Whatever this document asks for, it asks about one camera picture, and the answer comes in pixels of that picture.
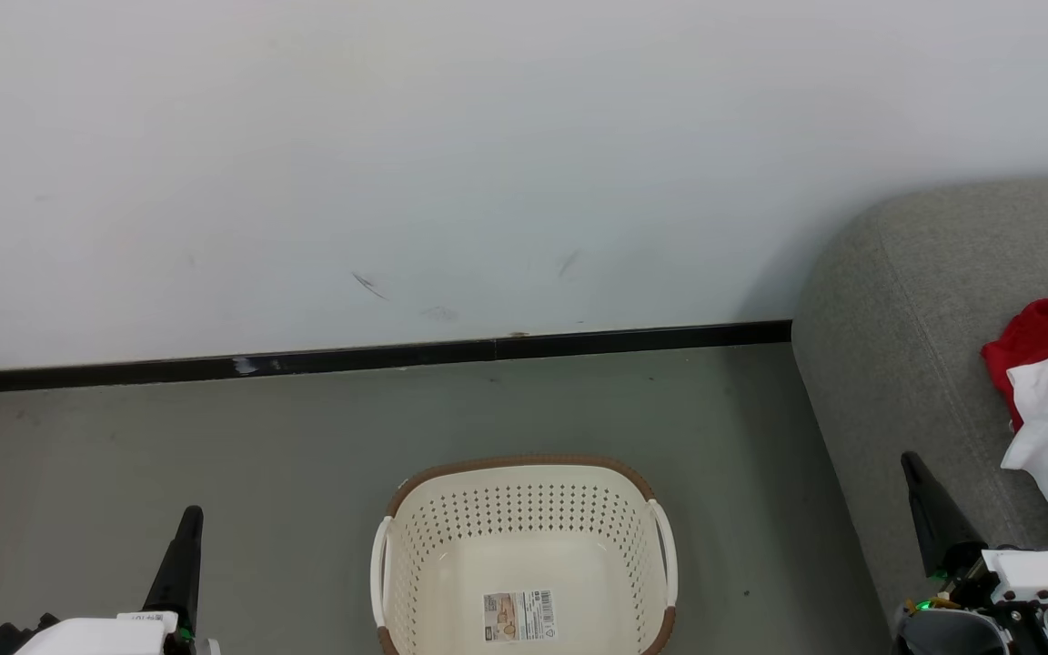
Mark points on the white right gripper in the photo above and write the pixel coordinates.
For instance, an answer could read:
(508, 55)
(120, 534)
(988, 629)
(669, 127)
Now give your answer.
(1042, 571)

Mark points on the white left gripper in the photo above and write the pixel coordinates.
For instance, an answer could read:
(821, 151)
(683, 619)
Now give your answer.
(96, 637)

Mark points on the red garment with white trim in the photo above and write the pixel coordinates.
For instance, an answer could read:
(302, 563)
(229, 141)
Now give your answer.
(1029, 337)

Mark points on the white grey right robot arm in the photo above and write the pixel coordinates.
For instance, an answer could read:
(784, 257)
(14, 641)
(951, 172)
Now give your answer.
(952, 635)

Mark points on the grey fabric sofa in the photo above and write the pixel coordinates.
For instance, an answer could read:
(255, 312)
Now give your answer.
(906, 364)

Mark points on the dark baseboard strip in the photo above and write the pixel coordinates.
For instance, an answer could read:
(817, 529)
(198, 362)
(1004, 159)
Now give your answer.
(351, 357)

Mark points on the paper label sticker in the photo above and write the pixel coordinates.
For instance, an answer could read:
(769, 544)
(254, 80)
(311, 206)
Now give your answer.
(519, 616)

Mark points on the cream perforated laundry basket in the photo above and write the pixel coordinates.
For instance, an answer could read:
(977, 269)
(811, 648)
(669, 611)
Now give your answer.
(524, 555)

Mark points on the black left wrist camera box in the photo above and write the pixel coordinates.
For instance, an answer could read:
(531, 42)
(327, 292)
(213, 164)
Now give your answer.
(5, 641)

